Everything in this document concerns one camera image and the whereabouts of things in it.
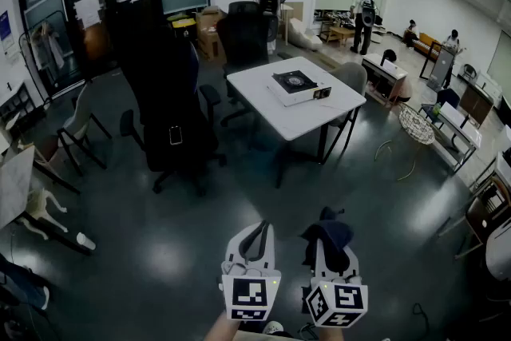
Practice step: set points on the long white desk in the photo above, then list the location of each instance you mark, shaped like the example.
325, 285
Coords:
459, 120

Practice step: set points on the black mesh office chair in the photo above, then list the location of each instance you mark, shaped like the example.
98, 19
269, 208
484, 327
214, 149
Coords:
243, 36

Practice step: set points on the small white desk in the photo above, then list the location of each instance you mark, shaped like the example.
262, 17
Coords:
383, 66

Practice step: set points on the white floor cushion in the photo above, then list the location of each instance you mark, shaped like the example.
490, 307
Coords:
303, 36

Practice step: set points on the beige plastic stool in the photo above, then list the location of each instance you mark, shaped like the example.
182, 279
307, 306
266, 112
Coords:
42, 205

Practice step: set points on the brown wooden cabinet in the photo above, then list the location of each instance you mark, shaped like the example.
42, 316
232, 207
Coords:
475, 105

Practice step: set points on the white portable gas stove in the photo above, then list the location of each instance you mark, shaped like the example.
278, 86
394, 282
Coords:
295, 80

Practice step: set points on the yellow-lid bin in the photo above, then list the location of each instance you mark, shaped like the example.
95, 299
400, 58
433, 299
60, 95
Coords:
181, 24

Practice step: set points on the white shelf unit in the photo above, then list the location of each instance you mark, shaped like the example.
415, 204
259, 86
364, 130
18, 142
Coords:
16, 104

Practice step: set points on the low wooden table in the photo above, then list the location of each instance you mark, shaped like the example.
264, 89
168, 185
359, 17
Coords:
339, 34

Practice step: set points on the cardboard box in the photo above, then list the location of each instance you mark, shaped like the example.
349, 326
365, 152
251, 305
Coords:
209, 36

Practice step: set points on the glass entrance door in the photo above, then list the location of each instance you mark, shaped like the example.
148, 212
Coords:
100, 44

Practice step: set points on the beige chair with black legs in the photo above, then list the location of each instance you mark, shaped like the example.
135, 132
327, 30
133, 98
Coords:
80, 112

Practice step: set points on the black framed standing board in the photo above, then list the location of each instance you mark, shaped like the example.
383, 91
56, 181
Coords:
441, 68

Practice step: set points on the dark blue cloth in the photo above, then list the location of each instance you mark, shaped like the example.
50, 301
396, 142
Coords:
331, 235

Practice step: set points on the blue wall poster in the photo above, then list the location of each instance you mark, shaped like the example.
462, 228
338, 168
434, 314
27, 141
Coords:
4, 26

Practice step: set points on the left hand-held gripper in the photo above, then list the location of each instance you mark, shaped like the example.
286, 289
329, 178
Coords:
249, 293

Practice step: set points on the person's white printed shirt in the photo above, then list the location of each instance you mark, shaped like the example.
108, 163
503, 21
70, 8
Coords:
259, 338

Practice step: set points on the grey round-faced appliance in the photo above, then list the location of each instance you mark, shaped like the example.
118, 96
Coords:
272, 32

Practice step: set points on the grey marble table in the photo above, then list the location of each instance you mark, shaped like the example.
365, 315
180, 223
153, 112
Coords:
14, 183

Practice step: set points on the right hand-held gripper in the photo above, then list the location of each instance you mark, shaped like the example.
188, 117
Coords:
347, 297

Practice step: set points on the black high-back office chair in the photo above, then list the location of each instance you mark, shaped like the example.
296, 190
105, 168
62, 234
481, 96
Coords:
167, 92

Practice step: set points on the black smartphone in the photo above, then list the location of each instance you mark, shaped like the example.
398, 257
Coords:
175, 135

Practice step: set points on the person's left forearm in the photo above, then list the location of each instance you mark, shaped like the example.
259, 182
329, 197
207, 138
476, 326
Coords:
219, 329

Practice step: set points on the white paper cup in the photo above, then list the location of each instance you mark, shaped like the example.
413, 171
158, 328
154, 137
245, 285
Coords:
85, 241

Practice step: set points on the grey shell chair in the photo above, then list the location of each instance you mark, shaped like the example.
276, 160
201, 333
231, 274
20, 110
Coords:
351, 76

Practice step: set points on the person's white shoe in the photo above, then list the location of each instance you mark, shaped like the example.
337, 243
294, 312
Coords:
273, 327

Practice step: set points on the green bottle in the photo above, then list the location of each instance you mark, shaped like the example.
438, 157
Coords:
437, 108

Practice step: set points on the navy chair with metal legs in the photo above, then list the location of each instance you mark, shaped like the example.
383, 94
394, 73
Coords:
445, 97

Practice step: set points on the orange sofa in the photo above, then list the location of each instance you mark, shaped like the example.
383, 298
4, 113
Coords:
427, 40

